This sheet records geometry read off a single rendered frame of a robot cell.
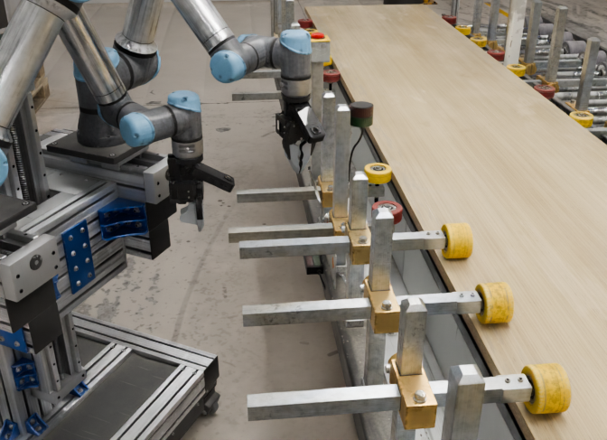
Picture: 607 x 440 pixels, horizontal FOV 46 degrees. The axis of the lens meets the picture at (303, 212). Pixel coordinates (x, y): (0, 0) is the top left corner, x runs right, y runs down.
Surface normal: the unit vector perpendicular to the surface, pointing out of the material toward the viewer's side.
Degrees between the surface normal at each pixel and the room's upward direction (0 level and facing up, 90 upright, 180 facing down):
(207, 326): 0
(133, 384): 0
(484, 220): 0
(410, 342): 90
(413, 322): 90
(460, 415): 90
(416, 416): 90
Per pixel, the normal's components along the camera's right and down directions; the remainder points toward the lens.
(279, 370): 0.00, -0.89
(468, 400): 0.11, 0.46
